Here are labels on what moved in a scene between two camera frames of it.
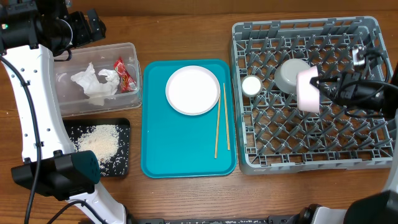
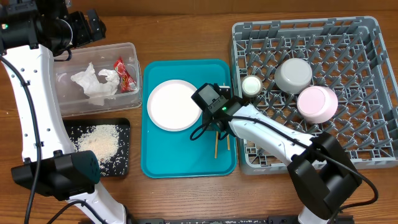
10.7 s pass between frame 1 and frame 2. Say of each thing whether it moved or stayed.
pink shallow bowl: moved
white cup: stayed
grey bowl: stayed
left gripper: stayed
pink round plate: moved
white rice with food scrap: stayed
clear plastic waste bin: stayed
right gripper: moved
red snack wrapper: stayed
